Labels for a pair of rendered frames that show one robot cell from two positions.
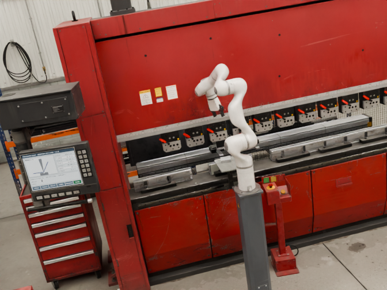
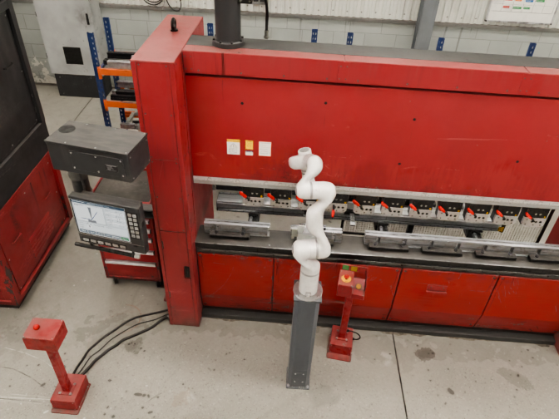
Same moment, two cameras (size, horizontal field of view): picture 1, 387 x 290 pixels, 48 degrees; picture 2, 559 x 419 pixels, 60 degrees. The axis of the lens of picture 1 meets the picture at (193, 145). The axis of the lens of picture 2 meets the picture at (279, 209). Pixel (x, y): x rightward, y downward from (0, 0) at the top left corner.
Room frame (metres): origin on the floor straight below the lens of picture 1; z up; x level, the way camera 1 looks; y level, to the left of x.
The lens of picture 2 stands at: (0.66, -0.51, 3.34)
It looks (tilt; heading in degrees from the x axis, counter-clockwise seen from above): 38 degrees down; 10
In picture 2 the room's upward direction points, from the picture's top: 3 degrees clockwise
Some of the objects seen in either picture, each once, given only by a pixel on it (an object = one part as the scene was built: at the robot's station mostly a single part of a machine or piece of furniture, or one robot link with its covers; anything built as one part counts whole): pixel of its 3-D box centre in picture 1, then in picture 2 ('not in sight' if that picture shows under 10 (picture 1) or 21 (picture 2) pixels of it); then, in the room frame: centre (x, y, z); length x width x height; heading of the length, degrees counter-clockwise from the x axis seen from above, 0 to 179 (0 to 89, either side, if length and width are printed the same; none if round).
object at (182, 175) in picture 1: (162, 179); (237, 227); (3.40, 0.31, 0.92); 0.50 x 0.06 x 0.10; 98
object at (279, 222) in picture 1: (280, 226); (346, 313); (3.22, -0.62, 0.39); 0.05 x 0.05 x 0.54; 1
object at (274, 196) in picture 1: (276, 189); (352, 281); (3.22, -0.62, 0.75); 0.20 x 0.16 x 0.18; 91
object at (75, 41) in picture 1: (107, 158); (185, 186); (3.51, 0.75, 1.15); 0.85 x 0.25 x 2.30; 8
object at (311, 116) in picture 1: (305, 111); (420, 205); (3.59, -1.01, 1.26); 0.15 x 0.09 x 0.17; 98
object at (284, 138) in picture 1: (257, 144); (358, 211); (3.83, -0.59, 0.93); 2.30 x 0.14 x 0.10; 98
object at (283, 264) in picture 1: (284, 260); (340, 342); (3.19, -0.62, 0.06); 0.25 x 0.20 x 0.12; 1
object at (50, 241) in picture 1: (66, 228); (136, 230); (3.61, 1.30, 0.50); 0.50 x 0.50 x 1.00; 8
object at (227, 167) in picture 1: (228, 164); (309, 239); (3.33, -0.26, 1.00); 0.26 x 0.18 x 0.01; 8
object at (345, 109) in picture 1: (348, 102); (477, 209); (3.64, -1.40, 1.26); 0.15 x 0.09 x 0.17; 98
